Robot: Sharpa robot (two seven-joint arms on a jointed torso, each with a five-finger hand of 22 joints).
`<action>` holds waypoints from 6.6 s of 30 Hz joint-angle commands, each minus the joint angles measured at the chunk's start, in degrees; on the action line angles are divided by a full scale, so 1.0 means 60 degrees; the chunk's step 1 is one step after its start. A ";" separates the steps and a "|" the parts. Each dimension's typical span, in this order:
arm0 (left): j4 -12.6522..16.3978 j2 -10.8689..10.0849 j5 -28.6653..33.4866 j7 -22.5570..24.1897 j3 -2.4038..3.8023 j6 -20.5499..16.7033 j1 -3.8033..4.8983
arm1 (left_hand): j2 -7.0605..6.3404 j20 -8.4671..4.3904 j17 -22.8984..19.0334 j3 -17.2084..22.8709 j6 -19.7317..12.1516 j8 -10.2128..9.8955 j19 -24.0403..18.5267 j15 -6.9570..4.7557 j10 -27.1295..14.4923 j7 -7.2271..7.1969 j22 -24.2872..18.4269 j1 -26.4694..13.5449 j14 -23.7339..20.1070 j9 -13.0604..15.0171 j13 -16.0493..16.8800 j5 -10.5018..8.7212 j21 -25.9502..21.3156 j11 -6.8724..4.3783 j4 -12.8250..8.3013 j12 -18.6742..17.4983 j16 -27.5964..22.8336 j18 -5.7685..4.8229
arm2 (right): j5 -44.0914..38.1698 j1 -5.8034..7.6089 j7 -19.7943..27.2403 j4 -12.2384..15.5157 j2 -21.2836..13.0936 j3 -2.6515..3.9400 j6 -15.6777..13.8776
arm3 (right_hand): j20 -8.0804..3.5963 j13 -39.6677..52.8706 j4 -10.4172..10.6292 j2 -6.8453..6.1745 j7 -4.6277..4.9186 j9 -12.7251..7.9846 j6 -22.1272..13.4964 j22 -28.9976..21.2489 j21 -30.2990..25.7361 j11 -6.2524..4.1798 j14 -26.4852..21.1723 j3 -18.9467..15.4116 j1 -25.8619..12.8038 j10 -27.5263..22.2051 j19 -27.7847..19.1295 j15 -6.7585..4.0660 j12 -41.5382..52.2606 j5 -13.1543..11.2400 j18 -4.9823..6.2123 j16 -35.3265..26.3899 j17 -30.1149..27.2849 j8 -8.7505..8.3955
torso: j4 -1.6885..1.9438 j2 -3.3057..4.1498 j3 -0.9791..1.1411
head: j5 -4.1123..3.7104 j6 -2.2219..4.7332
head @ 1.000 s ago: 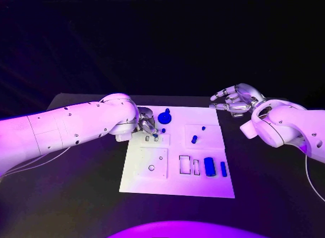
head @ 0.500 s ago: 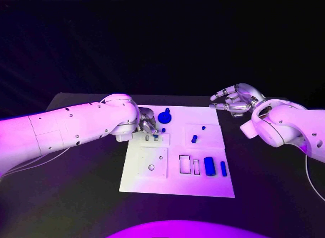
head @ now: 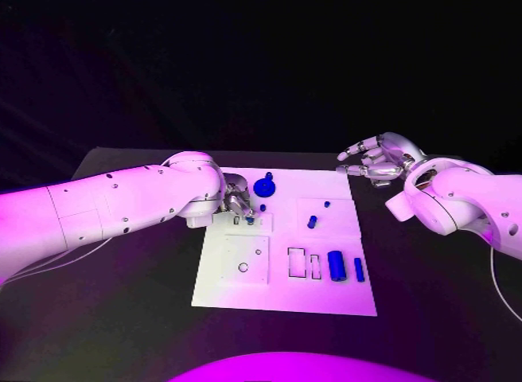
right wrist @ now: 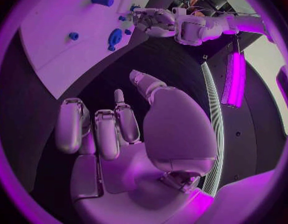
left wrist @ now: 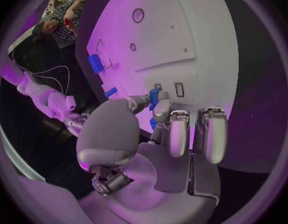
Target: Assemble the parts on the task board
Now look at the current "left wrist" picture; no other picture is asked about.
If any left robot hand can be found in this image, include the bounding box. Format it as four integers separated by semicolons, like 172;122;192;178
75;90;230;224

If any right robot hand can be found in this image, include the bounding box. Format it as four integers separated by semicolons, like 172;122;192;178
63;111;90;137

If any blue plug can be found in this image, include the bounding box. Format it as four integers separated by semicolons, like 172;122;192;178
147;88;163;131

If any white task board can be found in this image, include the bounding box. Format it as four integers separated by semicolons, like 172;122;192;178
86;0;240;150

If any blue peg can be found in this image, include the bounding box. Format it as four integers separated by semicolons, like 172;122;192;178
103;86;119;100

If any blue block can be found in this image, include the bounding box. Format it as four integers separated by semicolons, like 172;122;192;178
87;53;106;75

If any person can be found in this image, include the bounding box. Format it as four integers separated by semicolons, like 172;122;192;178
31;0;86;47

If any white cable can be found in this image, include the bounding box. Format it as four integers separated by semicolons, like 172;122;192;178
28;65;71;98

